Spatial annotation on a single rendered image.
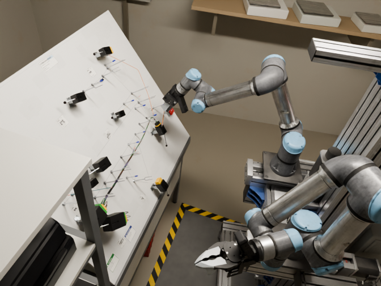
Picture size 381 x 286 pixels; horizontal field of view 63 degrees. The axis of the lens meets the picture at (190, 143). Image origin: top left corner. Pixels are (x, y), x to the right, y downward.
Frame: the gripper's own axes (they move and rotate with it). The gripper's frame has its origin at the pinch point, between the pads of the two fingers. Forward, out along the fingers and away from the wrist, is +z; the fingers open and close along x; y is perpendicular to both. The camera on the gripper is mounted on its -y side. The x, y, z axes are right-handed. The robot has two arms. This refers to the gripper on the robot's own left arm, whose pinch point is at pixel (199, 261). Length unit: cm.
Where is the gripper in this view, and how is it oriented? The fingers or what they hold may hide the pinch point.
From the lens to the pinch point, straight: 98.6
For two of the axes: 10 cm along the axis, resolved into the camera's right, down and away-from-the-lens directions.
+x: -3.2, -5.9, 7.5
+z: -9.5, 1.5, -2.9
